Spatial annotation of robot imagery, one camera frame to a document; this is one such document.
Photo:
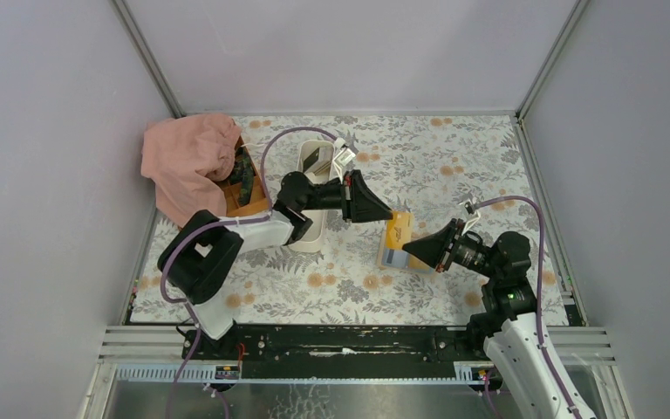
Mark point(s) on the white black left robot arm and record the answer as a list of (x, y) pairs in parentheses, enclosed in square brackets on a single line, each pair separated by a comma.
[(199, 259)]

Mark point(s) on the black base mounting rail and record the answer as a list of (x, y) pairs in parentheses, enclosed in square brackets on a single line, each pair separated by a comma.
[(300, 344)]

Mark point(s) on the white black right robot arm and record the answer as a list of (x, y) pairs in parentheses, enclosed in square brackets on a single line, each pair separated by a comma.
[(510, 331)]

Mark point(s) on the orange wooden organizer tray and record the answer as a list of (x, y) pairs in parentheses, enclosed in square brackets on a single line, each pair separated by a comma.
[(224, 203)]

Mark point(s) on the floral patterned table mat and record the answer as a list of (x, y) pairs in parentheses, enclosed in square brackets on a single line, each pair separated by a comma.
[(420, 164)]

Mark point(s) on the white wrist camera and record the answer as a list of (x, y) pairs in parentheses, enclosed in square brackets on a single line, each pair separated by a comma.
[(470, 207), (342, 157)]

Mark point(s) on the slotted aluminium cable duct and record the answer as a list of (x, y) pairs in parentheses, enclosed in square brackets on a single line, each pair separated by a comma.
[(338, 372)]

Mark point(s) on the orange yellow credit card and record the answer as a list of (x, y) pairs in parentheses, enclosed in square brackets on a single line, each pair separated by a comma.
[(399, 230)]

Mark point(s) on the dark green items in organizer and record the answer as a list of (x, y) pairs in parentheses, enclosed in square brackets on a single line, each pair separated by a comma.
[(243, 175)]

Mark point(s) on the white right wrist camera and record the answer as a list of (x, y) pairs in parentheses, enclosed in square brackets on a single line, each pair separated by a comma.
[(470, 207)]

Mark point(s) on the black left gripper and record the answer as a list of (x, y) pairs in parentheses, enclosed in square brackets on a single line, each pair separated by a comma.
[(365, 203)]

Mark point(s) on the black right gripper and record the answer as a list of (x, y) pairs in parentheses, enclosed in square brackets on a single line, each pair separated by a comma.
[(434, 248)]

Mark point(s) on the long white plastic tray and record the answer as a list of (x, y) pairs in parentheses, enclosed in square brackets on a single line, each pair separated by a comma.
[(313, 239)]

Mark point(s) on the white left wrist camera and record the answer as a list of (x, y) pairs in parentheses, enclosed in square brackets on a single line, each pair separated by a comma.
[(342, 157)]

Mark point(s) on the pink crumpled cloth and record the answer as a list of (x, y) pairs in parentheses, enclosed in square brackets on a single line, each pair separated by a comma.
[(186, 158)]

